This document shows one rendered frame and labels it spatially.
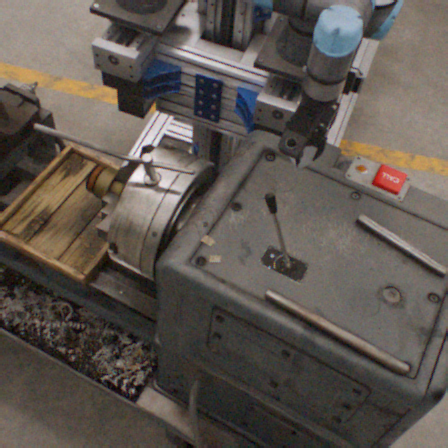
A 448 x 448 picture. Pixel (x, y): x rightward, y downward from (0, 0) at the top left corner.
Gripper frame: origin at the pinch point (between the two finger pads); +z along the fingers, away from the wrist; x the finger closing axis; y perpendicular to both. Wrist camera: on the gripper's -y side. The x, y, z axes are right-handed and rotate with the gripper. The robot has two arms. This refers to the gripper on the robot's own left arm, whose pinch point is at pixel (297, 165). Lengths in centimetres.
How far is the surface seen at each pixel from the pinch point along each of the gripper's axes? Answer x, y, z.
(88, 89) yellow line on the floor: 140, 99, 130
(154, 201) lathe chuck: 23.9, -19.1, 8.0
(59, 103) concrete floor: 146, 83, 130
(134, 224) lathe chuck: 25.9, -24.2, 12.0
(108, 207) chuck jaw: 36.8, -19.2, 19.5
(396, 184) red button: -20.1, 9.3, 3.3
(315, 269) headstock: -13.4, -18.7, 4.5
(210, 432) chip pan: -5, -37, 76
